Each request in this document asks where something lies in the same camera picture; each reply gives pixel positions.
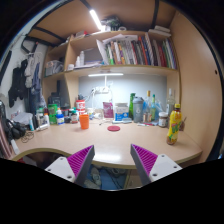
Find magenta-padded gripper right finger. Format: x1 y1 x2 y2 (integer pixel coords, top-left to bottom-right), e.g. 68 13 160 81
129 143 184 187

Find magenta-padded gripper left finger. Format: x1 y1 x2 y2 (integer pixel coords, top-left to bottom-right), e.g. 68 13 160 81
44 144 96 188

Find yellow-labelled drink bottle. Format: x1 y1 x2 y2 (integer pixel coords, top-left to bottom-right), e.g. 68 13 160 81
166 103 183 146

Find pair of slippers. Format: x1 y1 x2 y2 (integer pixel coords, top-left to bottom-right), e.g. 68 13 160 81
83 166 103 190

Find red and green pen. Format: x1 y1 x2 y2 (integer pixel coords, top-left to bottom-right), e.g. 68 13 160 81
137 122 158 127

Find brown mug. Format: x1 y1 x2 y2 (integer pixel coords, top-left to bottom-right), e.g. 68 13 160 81
179 116 188 132

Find brown jar with white lid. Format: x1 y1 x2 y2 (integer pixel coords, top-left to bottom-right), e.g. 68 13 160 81
158 111 169 128

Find white bottle with blue label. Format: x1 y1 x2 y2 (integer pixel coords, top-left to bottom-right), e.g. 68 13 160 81
55 108 65 126

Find orange plastic cup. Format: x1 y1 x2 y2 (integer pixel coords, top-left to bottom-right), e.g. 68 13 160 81
78 114 91 130

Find dark jar with red label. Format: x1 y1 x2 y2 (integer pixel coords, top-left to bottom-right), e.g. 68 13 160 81
70 110 79 125

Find green plastic container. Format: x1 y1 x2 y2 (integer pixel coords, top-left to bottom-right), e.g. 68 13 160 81
47 103 59 125

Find clear bottle with green cap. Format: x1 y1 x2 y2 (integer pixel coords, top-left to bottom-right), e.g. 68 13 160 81
150 93 158 122

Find grey-blue hairbrush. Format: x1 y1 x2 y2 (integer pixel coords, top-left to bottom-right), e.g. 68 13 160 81
111 118 134 125

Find grey shaker bottle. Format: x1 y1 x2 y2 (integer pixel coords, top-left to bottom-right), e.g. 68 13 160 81
132 96 145 124

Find black headphones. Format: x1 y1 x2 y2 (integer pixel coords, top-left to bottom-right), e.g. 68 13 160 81
4 118 27 139

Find flat round red coaster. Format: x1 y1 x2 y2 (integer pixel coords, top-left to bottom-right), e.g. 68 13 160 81
107 124 121 132

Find red and white canister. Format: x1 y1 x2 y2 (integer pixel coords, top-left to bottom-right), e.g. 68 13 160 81
75 99 87 116

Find tall clear glass bottle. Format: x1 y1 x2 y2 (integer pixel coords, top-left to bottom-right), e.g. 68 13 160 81
165 87 176 118

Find black box device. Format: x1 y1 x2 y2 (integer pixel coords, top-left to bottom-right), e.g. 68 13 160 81
48 92 63 108

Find white and blue tissue box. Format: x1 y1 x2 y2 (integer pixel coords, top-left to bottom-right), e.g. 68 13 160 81
114 102 130 122

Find dark green bottle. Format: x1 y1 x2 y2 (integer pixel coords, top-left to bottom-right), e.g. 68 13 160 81
128 92 137 120

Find magenta snack pouch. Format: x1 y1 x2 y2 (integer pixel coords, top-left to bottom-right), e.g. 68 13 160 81
102 101 115 119

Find white power strip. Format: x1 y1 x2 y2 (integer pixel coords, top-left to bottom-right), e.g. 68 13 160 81
94 86 110 95

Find hanging dark clothes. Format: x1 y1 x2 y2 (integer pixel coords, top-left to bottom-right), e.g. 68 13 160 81
8 58 43 108

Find white light bar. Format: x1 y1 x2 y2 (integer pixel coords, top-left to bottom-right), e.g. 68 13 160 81
87 72 124 78

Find wooden shelf unit with books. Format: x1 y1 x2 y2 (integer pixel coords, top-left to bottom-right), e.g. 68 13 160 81
41 28 182 108

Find ceiling tube light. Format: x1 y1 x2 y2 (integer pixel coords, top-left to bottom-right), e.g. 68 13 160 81
88 9 104 32

